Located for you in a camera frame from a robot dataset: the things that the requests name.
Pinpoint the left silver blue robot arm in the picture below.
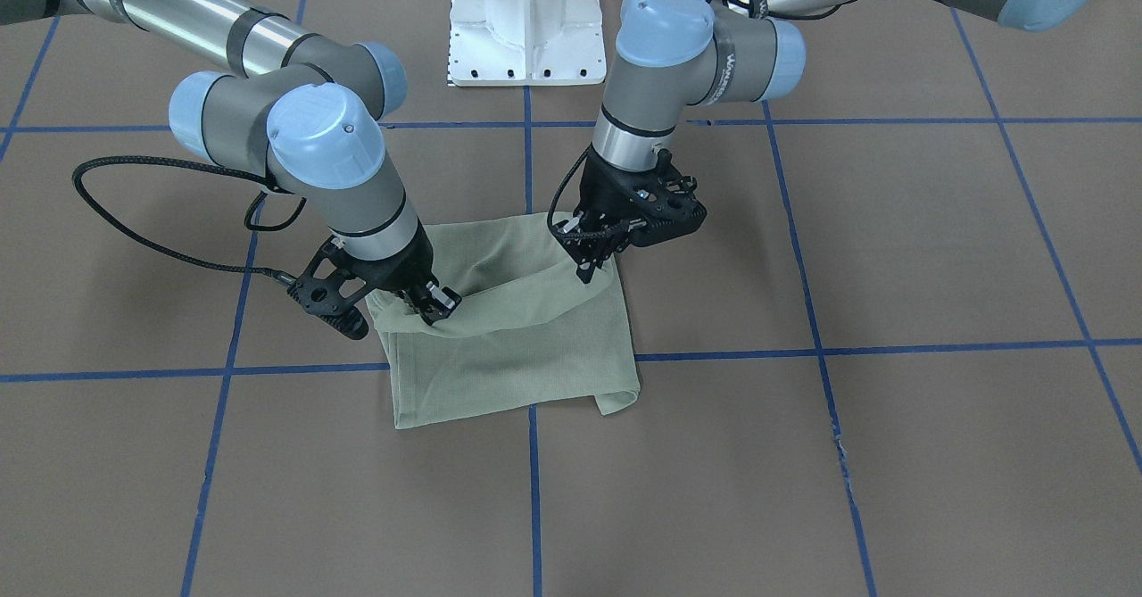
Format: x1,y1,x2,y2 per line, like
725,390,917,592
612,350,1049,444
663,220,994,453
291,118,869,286
548,0,1089,283

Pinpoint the olive green long-sleeve shirt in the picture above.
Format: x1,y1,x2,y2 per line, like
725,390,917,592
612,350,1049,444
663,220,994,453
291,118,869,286
367,213,641,429

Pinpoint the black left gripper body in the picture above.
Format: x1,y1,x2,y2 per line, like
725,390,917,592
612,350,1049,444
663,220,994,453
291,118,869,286
574,146,708,247

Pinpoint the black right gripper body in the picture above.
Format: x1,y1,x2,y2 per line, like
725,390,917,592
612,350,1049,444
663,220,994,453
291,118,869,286
288,224,439,340

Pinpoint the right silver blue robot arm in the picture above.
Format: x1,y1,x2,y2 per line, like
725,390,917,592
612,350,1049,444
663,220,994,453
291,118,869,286
3,0,460,340

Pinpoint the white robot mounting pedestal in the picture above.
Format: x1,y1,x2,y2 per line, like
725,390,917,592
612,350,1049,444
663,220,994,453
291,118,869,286
447,0,608,87

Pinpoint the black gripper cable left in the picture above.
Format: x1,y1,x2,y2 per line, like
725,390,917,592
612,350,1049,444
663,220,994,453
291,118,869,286
546,146,592,232

